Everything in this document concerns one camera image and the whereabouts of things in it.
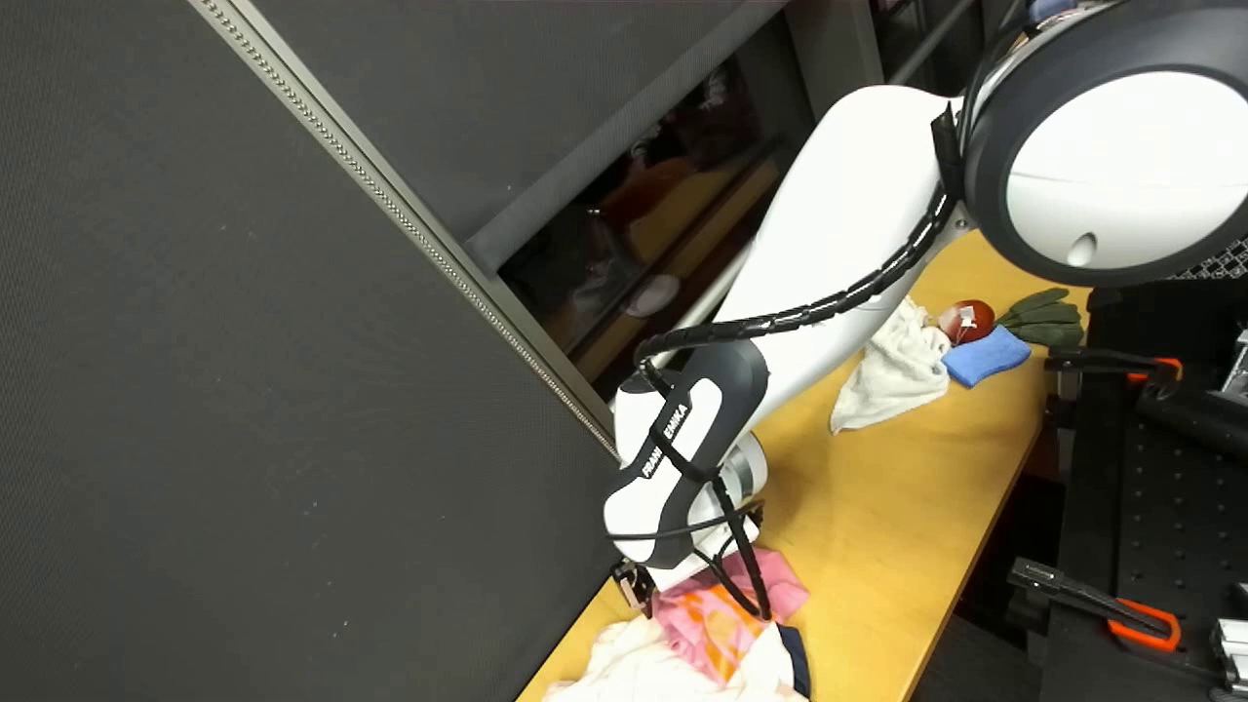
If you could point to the cream white shirt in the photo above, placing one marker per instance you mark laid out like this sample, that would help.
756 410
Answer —
637 665

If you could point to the pink orange shirt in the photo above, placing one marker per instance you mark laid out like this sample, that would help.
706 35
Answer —
712 622

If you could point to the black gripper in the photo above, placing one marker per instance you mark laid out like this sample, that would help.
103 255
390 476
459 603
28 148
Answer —
637 588

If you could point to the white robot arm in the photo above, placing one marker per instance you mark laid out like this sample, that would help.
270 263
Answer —
1098 143

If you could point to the blue sponge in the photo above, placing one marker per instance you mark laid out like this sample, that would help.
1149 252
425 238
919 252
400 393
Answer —
987 355

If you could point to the black orange clamp upper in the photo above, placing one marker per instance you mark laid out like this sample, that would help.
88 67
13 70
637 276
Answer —
1115 364

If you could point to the black orange clamp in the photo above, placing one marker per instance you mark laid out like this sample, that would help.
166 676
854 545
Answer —
1127 622
1115 364

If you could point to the dark green cloth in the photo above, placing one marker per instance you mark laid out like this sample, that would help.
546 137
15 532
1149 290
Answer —
1045 321

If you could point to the black orange clamp lower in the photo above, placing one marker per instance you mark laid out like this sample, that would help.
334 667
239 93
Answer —
1127 622

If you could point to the red ball toy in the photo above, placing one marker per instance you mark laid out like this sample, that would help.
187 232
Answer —
964 321

